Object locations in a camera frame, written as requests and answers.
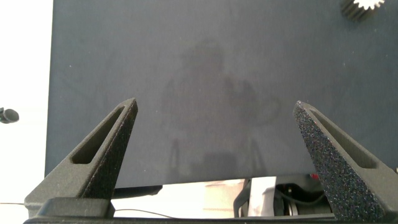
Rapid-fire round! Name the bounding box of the black robot torso base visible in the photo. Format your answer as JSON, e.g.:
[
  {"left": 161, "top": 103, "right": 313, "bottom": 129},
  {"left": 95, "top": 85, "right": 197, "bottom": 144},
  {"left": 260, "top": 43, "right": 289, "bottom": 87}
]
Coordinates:
[{"left": 233, "top": 174, "right": 336, "bottom": 218}]

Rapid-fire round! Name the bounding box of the black round knob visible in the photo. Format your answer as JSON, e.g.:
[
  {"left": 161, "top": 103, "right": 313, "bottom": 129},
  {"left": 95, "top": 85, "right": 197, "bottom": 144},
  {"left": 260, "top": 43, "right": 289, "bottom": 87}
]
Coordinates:
[{"left": 0, "top": 107, "right": 20, "bottom": 124}]

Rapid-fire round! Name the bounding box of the small steel spur gear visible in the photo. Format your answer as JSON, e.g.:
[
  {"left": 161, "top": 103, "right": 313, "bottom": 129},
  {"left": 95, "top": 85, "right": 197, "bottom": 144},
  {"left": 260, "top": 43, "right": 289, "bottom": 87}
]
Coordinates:
[{"left": 340, "top": 0, "right": 386, "bottom": 22}]

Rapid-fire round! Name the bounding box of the dark mat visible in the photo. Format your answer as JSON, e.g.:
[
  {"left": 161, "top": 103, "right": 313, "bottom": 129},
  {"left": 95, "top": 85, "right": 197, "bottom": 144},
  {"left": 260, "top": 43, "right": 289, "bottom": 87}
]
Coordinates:
[{"left": 44, "top": 0, "right": 398, "bottom": 189}]

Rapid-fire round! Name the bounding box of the thin black wire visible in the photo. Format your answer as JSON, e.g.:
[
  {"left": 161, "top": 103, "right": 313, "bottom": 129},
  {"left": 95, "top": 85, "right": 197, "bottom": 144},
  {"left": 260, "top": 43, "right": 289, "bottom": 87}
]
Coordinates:
[{"left": 0, "top": 202, "right": 177, "bottom": 219}]

